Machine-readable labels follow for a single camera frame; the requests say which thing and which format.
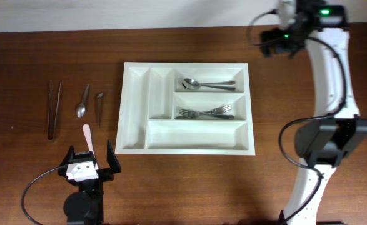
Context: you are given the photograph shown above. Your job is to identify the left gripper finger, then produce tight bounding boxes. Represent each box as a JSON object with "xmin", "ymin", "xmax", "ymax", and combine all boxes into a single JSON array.
[
  {"xmin": 60, "ymin": 146, "xmax": 75, "ymax": 166},
  {"xmin": 106, "ymin": 140, "xmax": 121, "ymax": 174}
]

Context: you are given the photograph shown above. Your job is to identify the steel fork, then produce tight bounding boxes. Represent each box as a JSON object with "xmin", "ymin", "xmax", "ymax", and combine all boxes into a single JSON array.
[
  {"xmin": 178, "ymin": 109, "xmax": 234, "ymax": 120},
  {"xmin": 196, "ymin": 105, "xmax": 232, "ymax": 115}
]

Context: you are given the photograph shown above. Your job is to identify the pink plastic knife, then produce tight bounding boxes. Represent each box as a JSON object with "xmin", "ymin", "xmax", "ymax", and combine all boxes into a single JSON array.
[{"xmin": 82, "ymin": 124, "xmax": 96, "ymax": 156}]

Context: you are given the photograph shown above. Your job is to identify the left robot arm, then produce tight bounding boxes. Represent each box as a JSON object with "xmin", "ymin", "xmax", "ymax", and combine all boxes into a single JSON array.
[{"xmin": 58, "ymin": 141, "xmax": 121, "ymax": 225}]

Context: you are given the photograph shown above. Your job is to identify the small steel teaspoon sideways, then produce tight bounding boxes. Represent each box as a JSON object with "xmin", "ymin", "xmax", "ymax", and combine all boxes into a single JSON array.
[{"xmin": 96, "ymin": 92, "xmax": 104, "ymax": 128}]

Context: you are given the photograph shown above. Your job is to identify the white plastic cutlery tray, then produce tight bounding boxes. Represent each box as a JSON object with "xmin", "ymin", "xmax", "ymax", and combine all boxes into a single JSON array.
[{"xmin": 115, "ymin": 62, "xmax": 256, "ymax": 156}]

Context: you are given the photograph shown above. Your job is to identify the right black cable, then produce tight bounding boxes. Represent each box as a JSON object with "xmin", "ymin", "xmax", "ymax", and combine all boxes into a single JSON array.
[{"xmin": 246, "ymin": 9, "xmax": 348, "ymax": 225}]

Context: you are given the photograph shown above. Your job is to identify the left metal chopstick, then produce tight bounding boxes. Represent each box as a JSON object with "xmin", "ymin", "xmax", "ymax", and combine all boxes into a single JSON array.
[{"xmin": 47, "ymin": 82, "xmax": 51, "ymax": 140}]

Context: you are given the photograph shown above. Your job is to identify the left black cable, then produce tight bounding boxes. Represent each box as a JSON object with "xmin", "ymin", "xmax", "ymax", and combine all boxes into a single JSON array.
[{"xmin": 21, "ymin": 165, "xmax": 66, "ymax": 225}]

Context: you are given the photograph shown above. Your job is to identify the small steel teaspoon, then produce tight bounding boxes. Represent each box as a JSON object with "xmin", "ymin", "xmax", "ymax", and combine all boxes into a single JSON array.
[{"xmin": 76, "ymin": 84, "xmax": 90, "ymax": 118}]

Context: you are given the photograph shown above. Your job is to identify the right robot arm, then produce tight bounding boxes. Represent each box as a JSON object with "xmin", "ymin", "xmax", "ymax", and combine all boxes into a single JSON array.
[{"xmin": 259, "ymin": 1, "xmax": 367, "ymax": 224}]

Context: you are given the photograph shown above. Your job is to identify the steel tablespoon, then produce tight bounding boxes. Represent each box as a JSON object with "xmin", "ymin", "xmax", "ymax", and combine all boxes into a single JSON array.
[
  {"xmin": 181, "ymin": 79, "xmax": 236, "ymax": 89},
  {"xmin": 182, "ymin": 77, "xmax": 236, "ymax": 92}
]

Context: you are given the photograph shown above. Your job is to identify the black cable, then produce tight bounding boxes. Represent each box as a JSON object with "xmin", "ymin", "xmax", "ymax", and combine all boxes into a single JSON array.
[
  {"xmin": 21, "ymin": 165, "xmax": 66, "ymax": 225},
  {"xmin": 246, "ymin": 9, "xmax": 348, "ymax": 225}
]

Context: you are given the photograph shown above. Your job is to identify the metal chopstick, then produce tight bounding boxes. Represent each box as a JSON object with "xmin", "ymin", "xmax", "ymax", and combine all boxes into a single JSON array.
[
  {"xmin": 53, "ymin": 81, "xmax": 62, "ymax": 140},
  {"xmin": 47, "ymin": 82, "xmax": 51, "ymax": 140}
]

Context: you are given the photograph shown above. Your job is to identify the right metal chopstick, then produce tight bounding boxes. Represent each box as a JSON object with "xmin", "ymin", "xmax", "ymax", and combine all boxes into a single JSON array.
[{"xmin": 53, "ymin": 81, "xmax": 62, "ymax": 140}]

